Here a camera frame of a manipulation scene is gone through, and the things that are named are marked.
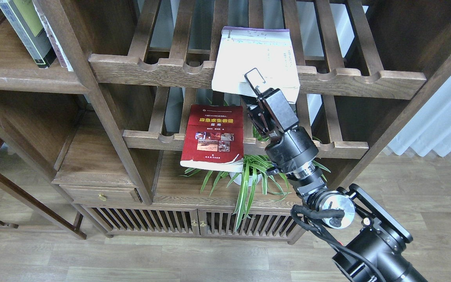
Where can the green spider plant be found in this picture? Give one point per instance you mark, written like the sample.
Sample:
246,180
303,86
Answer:
254,171

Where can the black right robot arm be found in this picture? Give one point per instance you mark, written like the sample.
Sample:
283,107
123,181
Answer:
368,241

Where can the red paperback book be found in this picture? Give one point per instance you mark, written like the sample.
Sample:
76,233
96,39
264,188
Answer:
214,139

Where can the green and black book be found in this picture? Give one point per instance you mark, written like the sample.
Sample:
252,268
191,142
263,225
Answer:
24,19

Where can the brass drawer knob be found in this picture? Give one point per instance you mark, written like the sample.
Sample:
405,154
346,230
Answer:
102,197

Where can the white cream paperback book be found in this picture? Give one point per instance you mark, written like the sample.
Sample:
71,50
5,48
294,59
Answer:
243,49

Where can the white standing book on shelf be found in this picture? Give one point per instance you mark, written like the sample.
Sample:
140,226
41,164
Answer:
61,56

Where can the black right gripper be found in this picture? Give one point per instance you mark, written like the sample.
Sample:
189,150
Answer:
290,148

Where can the dark wooden bookshelf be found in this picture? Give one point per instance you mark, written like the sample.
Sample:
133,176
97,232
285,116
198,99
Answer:
116,124

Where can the white curtain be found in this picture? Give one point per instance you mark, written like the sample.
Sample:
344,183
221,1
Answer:
430,129

